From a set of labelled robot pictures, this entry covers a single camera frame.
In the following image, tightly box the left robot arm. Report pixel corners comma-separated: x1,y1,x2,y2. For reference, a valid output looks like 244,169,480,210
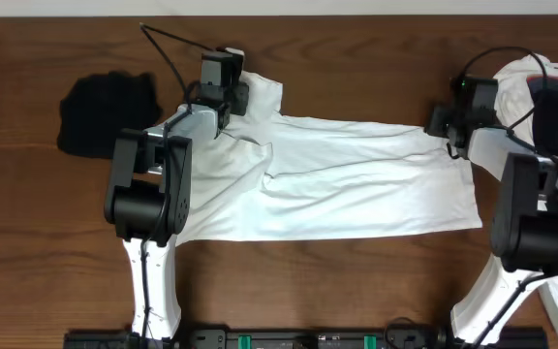
104,81,249,348

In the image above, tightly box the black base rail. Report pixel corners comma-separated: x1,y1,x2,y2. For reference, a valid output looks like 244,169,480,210
63,325,550,349

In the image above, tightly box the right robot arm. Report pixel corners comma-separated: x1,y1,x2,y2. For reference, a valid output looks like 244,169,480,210
425,74,558,348

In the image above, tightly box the white robot print t-shirt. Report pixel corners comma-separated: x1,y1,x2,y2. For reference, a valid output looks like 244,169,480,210
177,73,481,243

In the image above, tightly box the plain white t-shirt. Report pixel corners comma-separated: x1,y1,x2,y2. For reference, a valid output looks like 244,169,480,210
489,51,558,349

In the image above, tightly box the left black cable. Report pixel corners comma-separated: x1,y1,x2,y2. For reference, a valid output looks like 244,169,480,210
139,22,215,340

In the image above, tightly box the folded black cloth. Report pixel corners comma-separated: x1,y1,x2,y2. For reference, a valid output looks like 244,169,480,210
57,71,163,159

